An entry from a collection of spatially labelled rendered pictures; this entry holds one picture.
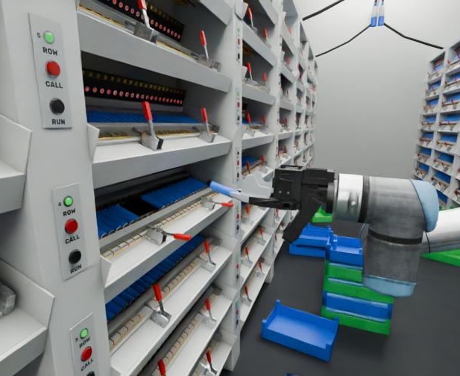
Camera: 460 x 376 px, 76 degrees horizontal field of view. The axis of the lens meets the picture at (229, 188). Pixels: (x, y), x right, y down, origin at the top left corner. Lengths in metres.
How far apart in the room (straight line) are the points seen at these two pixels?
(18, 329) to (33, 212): 0.15
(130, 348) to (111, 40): 0.56
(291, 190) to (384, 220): 0.17
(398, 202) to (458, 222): 0.21
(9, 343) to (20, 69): 0.31
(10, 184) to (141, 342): 0.43
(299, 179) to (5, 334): 0.49
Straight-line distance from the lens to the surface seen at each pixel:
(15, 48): 0.41
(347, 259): 1.50
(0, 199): 0.40
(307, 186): 0.60
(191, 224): 0.76
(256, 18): 1.77
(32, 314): 0.48
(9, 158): 0.42
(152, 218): 0.68
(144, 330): 0.73
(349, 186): 0.58
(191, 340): 0.99
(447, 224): 0.76
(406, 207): 0.59
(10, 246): 0.46
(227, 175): 1.01
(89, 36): 0.50
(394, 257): 0.61
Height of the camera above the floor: 0.95
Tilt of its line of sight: 12 degrees down
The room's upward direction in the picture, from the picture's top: straight up
